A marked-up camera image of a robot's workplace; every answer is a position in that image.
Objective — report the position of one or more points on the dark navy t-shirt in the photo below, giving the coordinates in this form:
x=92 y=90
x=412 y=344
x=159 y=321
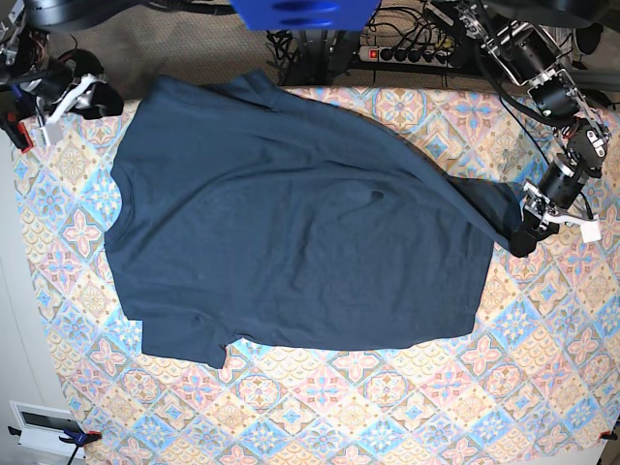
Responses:
x=248 y=212

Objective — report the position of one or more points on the black round stool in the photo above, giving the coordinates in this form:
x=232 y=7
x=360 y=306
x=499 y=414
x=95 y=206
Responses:
x=81 y=62

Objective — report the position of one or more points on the white wall outlet box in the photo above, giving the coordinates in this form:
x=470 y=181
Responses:
x=41 y=428

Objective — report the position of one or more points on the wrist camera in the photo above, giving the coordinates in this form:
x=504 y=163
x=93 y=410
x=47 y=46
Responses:
x=590 y=231
x=47 y=135

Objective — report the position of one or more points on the blue orange clamp lower left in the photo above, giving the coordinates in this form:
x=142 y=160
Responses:
x=66 y=443

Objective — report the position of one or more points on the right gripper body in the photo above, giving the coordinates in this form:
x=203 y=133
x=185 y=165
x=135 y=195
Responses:
x=48 y=92

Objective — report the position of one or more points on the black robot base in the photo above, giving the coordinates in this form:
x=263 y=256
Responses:
x=556 y=13
x=73 y=14

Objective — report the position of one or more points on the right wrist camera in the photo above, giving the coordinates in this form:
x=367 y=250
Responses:
x=47 y=135

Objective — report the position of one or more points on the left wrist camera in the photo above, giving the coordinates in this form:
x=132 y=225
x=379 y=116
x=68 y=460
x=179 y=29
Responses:
x=590 y=231

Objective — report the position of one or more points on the white power strip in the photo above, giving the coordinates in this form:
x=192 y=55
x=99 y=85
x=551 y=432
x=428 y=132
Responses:
x=403 y=56

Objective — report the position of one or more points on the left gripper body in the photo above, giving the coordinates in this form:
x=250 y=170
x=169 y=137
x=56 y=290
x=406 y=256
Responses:
x=547 y=203

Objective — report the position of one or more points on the orange clamp lower right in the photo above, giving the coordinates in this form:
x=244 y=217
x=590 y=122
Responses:
x=608 y=436

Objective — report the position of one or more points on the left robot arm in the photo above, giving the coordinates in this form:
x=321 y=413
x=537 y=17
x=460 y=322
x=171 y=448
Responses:
x=523 y=63

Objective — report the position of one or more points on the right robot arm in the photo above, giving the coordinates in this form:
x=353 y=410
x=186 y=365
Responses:
x=24 y=50

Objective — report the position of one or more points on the patterned colourful tablecloth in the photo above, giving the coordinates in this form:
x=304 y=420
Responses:
x=537 y=377

